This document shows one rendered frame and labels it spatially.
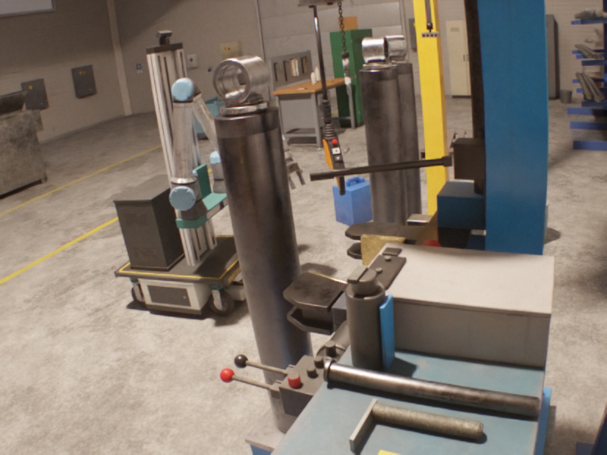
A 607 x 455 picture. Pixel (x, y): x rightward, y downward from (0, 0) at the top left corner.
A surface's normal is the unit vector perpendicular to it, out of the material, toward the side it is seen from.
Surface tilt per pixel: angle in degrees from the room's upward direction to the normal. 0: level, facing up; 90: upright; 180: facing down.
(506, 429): 0
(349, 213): 90
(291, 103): 90
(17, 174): 90
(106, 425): 0
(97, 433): 0
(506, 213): 90
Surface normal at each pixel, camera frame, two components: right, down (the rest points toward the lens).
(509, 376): -0.11, -0.92
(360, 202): 0.62, 0.22
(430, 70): -0.44, 0.37
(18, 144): 0.85, 0.10
